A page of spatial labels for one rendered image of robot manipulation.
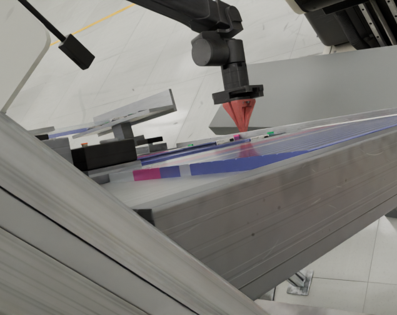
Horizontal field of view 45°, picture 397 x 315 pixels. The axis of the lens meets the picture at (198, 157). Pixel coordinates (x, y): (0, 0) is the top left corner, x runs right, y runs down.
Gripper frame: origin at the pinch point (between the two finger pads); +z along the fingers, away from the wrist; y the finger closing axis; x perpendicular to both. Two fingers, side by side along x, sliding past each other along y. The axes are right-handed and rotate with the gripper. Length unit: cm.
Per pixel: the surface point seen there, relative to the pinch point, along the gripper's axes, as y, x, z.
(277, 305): 14.1, -16.8, 32.3
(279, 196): 50, -63, 4
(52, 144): 17, -58, -2
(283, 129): 12.1, -2.7, 1.1
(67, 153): 17, -56, -1
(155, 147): -18.8, -9.9, 0.8
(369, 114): 30.0, -2.6, 0.9
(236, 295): 54, -73, 5
